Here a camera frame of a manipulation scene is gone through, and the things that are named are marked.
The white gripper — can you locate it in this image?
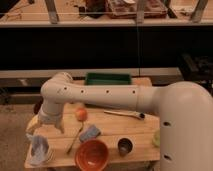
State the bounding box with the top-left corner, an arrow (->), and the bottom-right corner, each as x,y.
26,110 -> 64,134

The light blue towel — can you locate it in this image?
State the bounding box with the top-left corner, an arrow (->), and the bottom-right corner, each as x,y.
27,134 -> 49,165

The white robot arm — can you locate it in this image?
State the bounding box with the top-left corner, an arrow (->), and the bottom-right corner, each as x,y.
26,72 -> 213,171

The small metal cup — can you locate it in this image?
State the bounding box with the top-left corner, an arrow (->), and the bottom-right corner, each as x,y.
118,138 -> 133,157

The green plastic cup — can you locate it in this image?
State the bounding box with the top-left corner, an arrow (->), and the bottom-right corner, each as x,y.
152,130 -> 160,148

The dark bowl with nuts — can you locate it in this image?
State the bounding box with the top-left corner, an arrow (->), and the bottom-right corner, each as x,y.
34,100 -> 43,115

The orange peach fruit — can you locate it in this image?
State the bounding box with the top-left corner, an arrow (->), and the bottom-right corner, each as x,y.
75,108 -> 87,122

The stack of white plates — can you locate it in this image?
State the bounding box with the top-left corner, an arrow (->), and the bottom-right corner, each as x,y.
29,147 -> 53,165

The blue sponge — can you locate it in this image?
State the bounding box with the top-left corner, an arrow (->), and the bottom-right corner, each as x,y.
79,125 -> 101,142

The orange bowl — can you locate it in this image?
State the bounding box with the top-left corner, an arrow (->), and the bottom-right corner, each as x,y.
75,139 -> 109,171

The green plastic tray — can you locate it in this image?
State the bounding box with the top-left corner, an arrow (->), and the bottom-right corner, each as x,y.
84,73 -> 132,85

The wooden table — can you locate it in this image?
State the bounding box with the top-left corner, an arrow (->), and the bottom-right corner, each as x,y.
24,77 -> 162,169

